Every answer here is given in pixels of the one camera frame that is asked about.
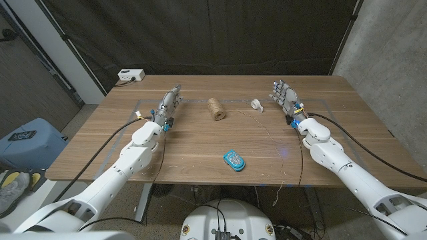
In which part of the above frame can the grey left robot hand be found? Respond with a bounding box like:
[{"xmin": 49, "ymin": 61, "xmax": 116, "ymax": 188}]
[{"xmin": 152, "ymin": 84, "xmax": 184, "ymax": 127}]

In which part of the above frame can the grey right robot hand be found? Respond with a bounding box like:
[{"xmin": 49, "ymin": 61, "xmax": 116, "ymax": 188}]
[{"xmin": 268, "ymin": 79, "xmax": 308, "ymax": 123}]

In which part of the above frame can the brown twine strand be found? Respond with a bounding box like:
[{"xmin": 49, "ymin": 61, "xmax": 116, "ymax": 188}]
[{"xmin": 225, "ymin": 109, "xmax": 286, "ymax": 207}]

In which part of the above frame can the brown twine spool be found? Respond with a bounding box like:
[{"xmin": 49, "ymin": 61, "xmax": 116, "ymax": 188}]
[{"xmin": 207, "ymin": 97, "xmax": 227, "ymax": 121}]

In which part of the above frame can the white tape roll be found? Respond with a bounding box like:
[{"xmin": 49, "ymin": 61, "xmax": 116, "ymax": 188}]
[{"xmin": 250, "ymin": 98, "xmax": 264, "ymax": 114}]

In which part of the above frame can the black backdrop curtain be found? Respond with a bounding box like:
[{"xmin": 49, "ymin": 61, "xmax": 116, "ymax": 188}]
[{"xmin": 39, "ymin": 0, "xmax": 360, "ymax": 93}]

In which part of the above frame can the blue oval scrubber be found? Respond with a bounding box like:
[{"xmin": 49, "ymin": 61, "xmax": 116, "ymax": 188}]
[{"xmin": 222, "ymin": 149, "xmax": 246, "ymax": 173}]

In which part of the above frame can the black ribbed disc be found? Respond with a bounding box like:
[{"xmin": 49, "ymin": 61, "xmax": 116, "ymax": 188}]
[{"xmin": 149, "ymin": 183, "xmax": 176, "ymax": 198}]

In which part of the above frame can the white table leg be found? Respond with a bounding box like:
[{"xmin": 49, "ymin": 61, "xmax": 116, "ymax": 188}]
[{"xmin": 134, "ymin": 183, "xmax": 154, "ymax": 223}]

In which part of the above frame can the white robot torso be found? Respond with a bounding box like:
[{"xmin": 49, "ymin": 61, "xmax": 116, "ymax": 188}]
[{"xmin": 179, "ymin": 199, "xmax": 277, "ymax": 240}]

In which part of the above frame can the blue plastic container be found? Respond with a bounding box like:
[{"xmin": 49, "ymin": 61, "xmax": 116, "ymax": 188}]
[{"xmin": 0, "ymin": 117, "xmax": 69, "ymax": 170}]

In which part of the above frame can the black flat device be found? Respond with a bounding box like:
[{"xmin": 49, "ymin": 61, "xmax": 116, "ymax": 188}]
[{"xmin": 8, "ymin": 130, "xmax": 37, "ymax": 142}]

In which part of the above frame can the grey shoe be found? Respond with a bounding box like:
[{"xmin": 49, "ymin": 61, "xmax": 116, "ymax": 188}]
[{"xmin": 0, "ymin": 171, "xmax": 33, "ymax": 217}]

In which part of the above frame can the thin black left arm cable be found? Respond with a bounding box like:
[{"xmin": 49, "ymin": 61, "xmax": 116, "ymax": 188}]
[{"xmin": 78, "ymin": 129, "xmax": 167, "ymax": 233}]

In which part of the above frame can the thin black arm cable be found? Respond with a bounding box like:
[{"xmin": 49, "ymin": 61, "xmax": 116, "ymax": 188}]
[
  {"xmin": 293, "ymin": 126, "xmax": 408, "ymax": 236},
  {"xmin": 78, "ymin": 129, "xmax": 167, "ymax": 233}
]

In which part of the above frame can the black power strip cable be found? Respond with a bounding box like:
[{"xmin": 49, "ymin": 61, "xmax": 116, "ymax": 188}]
[{"xmin": 114, "ymin": 77, "xmax": 137, "ymax": 88}]

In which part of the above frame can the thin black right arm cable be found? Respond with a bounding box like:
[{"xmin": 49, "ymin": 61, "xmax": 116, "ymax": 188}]
[{"xmin": 293, "ymin": 126, "xmax": 408, "ymax": 236}]

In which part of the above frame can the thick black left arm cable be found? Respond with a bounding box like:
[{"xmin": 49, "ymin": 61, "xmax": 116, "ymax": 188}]
[{"xmin": 52, "ymin": 116, "xmax": 153, "ymax": 203}]

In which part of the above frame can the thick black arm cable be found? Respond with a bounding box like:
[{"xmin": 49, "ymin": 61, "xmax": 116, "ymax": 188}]
[
  {"xmin": 306, "ymin": 112, "xmax": 427, "ymax": 183},
  {"xmin": 52, "ymin": 116, "xmax": 153, "ymax": 203}
]

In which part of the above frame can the black backdrop frame pole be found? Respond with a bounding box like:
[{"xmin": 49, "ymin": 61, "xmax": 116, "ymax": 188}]
[
  {"xmin": 33, "ymin": 0, "xmax": 108, "ymax": 97},
  {"xmin": 328, "ymin": 0, "xmax": 364, "ymax": 76}
]

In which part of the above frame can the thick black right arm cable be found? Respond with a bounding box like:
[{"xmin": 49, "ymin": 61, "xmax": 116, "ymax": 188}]
[{"xmin": 306, "ymin": 112, "xmax": 427, "ymax": 183}]

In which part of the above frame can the black torso cable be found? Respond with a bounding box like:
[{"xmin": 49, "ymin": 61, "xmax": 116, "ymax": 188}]
[{"xmin": 199, "ymin": 199, "xmax": 228, "ymax": 231}]

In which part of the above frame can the dark grey wall rail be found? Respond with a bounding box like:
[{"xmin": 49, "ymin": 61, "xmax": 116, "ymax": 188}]
[{"xmin": 0, "ymin": 3, "xmax": 85, "ymax": 108}]

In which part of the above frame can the black floor cable bundle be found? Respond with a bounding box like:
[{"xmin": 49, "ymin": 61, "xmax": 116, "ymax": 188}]
[{"xmin": 273, "ymin": 223, "xmax": 323, "ymax": 240}]

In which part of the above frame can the black wall fixture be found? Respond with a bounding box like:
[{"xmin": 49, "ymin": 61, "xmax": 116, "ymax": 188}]
[{"xmin": 0, "ymin": 28, "xmax": 19, "ymax": 43}]

